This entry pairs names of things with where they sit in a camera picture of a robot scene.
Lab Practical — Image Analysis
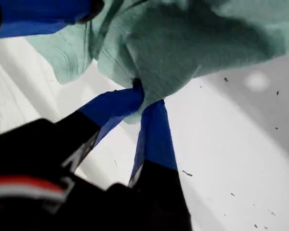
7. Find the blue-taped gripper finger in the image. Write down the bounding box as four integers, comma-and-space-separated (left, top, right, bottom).
0, 0, 105, 39
54, 87, 145, 175
128, 99, 192, 231

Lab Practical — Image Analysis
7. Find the pale green T-shirt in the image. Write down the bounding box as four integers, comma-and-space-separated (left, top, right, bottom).
24, 0, 289, 125

